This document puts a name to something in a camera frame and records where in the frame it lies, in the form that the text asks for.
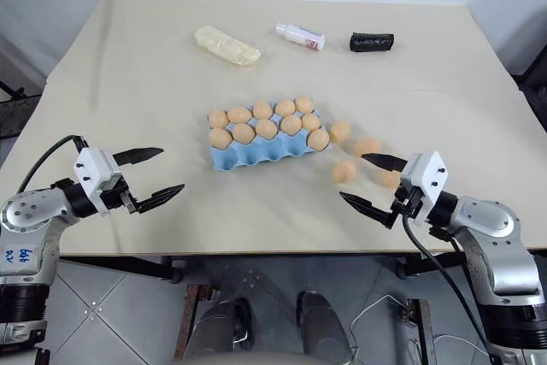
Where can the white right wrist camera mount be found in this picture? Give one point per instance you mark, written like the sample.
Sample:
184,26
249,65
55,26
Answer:
429,172

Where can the black background equipment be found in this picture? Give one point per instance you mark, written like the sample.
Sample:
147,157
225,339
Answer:
534,53

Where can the pale yellow wrapped bread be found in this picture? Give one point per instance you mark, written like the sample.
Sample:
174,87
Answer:
226,46

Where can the dark rounded robot leg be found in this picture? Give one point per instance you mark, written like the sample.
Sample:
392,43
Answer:
222,331
322,326

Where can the black background stand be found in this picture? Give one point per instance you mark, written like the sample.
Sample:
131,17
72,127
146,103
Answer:
10,88

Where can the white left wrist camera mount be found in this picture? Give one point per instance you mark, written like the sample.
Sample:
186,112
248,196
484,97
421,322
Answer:
92,168

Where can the black rolled bag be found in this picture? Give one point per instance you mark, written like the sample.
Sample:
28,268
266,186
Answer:
372,42

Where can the blue egg tray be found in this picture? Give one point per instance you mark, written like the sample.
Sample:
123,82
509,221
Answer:
265,155

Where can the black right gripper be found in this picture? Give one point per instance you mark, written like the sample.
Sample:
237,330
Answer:
408,204

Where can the white plastic bottle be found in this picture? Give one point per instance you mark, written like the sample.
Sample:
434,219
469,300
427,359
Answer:
299,36

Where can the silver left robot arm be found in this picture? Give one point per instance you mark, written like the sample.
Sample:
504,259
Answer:
30,211

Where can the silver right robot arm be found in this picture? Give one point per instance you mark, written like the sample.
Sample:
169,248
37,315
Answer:
491,228

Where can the brown egg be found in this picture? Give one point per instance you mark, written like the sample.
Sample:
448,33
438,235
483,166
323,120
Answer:
220,137
242,132
344,171
304,104
340,131
239,114
218,118
368,146
285,107
310,121
291,124
388,178
319,139
266,128
262,109

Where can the black table frame bar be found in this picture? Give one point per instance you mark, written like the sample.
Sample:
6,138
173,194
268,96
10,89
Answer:
427,262
119,266

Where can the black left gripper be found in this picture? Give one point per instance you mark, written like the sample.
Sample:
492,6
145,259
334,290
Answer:
119,198

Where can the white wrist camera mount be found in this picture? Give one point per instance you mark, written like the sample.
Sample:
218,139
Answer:
92,168
429,172

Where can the rusty brown metal stand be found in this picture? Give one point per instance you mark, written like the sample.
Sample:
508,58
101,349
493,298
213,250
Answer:
192,318
423,331

